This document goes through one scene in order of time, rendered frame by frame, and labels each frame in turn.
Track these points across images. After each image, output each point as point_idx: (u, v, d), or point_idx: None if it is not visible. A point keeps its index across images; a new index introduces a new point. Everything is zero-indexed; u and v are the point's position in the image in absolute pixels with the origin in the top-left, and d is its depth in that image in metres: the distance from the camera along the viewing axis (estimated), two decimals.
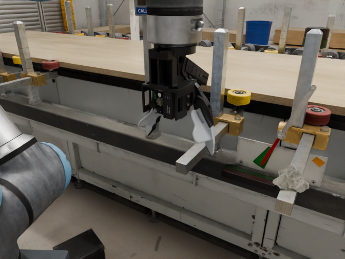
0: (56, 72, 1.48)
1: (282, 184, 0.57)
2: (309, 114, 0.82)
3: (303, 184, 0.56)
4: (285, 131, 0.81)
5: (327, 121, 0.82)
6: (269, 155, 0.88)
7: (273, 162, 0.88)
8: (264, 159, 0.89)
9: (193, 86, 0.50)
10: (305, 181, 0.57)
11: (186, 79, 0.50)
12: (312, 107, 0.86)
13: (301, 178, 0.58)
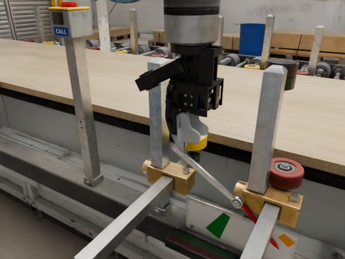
0: None
1: None
2: (275, 175, 0.60)
3: None
4: (231, 196, 0.60)
5: (300, 184, 0.61)
6: None
7: (231, 233, 0.67)
8: None
9: None
10: None
11: None
12: (281, 162, 0.64)
13: None
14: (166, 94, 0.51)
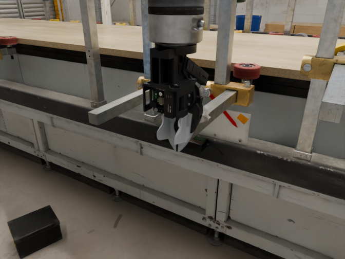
0: (15, 48, 1.48)
1: None
2: (239, 69, 0.85)
3: (203, 116, 0.59)
4: (202, 87, 0.82)
5: (257, 75, 0.85)
6: (227, 113, 0.82)
7: None
8: (230, 120, 0.83)
9: (194, 86, 0.51)
10: (206, 114, 0.60)
11: (187, 78, 0.50)
12: None
13: (204, 112, 0.61)
14: None
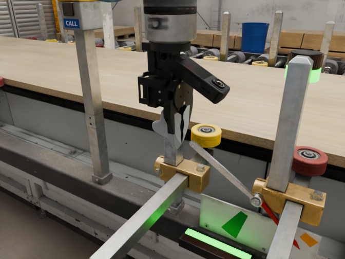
0: (1, 90, 1.24)
1: None
2: (300, 162, 0.61)
3: None
4: (251, 194, 0.58)
5: (324, 170, 0.62)
6: None
7: (248, 232, 0.64)
8: None
9: (169, 87, 0.50)
10: None
11: (170, 78, 0.51)
12: (304, 149, 0.65)
13: None
14: None
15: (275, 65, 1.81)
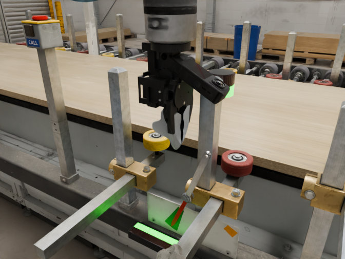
0: None
1: None
2: (227, 164, 0.71)
3: None
4: (190, 195, 0.66)
5: (249, 171, 0.71)
6: (178, 217, 0.73)
7: (185, 225, 0.74)
8: (173, 219, 0.75)
9: (169, 87, 0.50)
10: None
11: (170, 78, 0.51)
12: (235, 153, 0.75)
13: None
14: None
15: (250, 70, 1.90)
